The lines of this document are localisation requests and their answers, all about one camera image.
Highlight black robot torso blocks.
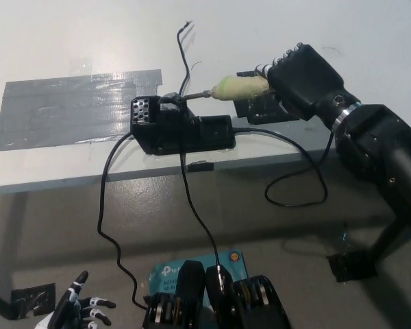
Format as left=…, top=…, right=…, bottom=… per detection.
left=142, top=260, right=292, bottom=329

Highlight black soldering station base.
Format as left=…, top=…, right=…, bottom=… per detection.
left=129, top=91, right=236, bottom=156

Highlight thin black frayed wire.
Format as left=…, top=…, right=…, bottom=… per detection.
left=176, top=20, right=225, bottom=295

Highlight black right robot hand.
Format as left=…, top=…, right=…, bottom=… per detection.
left=255, top=42, right=362, bottom=130

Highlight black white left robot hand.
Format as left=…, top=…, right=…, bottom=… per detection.
left=34, top=270, right=117, bottom=329

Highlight tape-wrapped soldering iron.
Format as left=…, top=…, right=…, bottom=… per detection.
left=181, top=75, right=271, bottom=102

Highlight grey duct tape patch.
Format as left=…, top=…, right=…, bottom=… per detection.
left=0, top=69, right=164, bottom=151

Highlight black tape square patch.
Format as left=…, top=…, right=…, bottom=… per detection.
left=233, top=70, right=301, bottom=125

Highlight teal tp-link box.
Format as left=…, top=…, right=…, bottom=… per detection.
left=147, top=249, right=250, bottom=308

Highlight black power cable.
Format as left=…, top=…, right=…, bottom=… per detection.
left=97, top=132, right=150, bottom=309

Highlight black floor tape patch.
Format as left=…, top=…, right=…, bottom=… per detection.
left=327, top=252, right=379, bottom=282
left=10, top=282, right=58, bottom=318

